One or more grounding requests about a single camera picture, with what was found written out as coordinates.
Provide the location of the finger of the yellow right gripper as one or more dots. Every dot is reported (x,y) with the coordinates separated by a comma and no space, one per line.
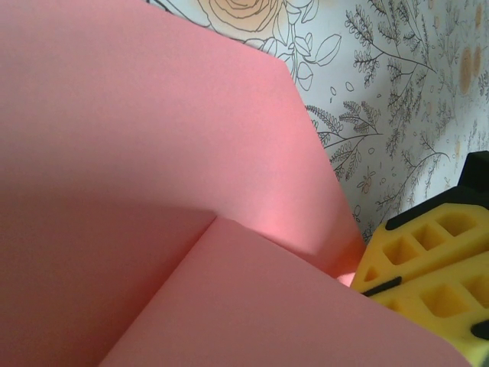
(439,325)
(405,267)

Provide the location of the pink cloth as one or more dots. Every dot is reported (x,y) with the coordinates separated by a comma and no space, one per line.
(153,153)

